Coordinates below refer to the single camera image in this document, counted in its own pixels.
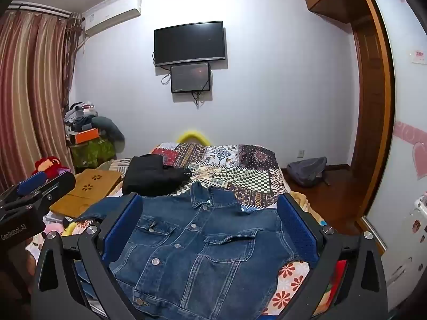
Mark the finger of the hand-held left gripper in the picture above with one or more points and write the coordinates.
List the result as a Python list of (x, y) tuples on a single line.
[(56, 188), (31, 180)]

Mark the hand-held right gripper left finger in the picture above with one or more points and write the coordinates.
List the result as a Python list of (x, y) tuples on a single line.
[(123, 220)]

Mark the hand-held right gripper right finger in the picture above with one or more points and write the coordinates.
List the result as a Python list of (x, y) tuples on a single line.
[(297, 226)]

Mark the blue denim jacket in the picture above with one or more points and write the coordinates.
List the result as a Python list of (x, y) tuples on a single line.
[(200, 240)]

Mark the pile of clothes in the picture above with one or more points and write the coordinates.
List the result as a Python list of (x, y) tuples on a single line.
[(78, 116)]

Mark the red plush toy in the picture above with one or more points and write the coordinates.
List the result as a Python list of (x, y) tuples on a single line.
[(50, 166)]

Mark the tan fleece blanket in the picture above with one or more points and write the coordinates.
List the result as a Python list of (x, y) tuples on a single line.
[(305, 203)]

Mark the wooden lap desk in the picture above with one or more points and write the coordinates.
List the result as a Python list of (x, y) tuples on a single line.
[(86, 190)]

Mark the green printed bag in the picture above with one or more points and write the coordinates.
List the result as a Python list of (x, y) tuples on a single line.
[(90, 153)]

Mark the black garment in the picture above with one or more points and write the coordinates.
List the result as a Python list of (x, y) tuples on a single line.
[(150, 173)]

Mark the grey backpack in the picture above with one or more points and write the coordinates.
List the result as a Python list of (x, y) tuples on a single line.
[(305, 171)]

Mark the orange box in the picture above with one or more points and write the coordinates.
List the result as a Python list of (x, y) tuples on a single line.
[(86, 136)]

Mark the patchwork printed blanket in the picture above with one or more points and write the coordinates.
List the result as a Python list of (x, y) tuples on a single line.
[(253, 173)]

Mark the striped brown curtain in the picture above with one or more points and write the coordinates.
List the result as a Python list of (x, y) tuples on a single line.
[(30, 90)]

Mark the yellow curved cushion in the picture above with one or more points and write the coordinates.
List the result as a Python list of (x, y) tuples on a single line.
[(192, 135)]

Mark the wooden wardrobe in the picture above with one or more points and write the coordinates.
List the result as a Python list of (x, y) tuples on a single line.
[(370, 106)]

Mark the white sliding door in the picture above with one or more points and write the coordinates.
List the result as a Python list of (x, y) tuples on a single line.
[(407, 123)]

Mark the small black monitor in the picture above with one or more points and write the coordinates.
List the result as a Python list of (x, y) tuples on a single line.
[(190, 78)]

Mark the white air conditioner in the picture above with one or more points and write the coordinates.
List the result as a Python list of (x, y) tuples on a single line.
[(111, 13)]

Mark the white wall socket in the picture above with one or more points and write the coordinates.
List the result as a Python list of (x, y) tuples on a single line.
[(301, 153)]

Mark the black wall television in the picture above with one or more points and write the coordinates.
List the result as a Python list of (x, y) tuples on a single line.
[(190, 41)]

